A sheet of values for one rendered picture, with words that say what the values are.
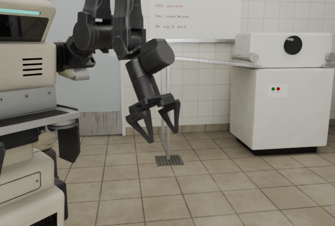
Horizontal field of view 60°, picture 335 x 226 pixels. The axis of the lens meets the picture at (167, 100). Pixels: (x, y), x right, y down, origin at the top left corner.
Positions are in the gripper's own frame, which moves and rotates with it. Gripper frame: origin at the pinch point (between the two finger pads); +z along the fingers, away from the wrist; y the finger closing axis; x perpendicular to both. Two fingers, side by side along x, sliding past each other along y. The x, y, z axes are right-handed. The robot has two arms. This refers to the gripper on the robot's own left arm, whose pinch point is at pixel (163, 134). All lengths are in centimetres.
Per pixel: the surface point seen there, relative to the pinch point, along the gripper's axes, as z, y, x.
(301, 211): 80, 139, 34
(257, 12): -95, 302, 57
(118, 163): 11, 120, 172
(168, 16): -123, 222, 126
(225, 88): -25, 275, 120
